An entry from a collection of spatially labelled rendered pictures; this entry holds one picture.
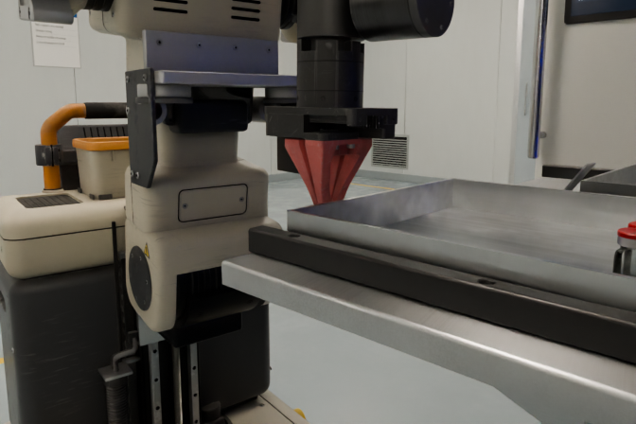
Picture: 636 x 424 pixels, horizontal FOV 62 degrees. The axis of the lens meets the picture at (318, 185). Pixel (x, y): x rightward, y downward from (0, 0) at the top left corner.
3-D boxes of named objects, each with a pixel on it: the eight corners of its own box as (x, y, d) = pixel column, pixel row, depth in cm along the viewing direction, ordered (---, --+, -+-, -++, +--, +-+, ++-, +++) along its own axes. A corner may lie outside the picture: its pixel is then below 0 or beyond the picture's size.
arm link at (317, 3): (326, -22, 48) (283, -34, 44) (392, -33, 43) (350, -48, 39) (326, 57, 49) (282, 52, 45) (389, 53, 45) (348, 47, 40)
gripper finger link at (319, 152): (322, 231, 43) (323, 114, 42) (263, 218, 48) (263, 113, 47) (372, 219, 48) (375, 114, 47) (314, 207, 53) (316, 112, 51)
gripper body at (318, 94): (351, 132, 40) (353, 31, 39) (261, 127, 47) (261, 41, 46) (399, 130, 45) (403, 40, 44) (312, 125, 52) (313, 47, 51)
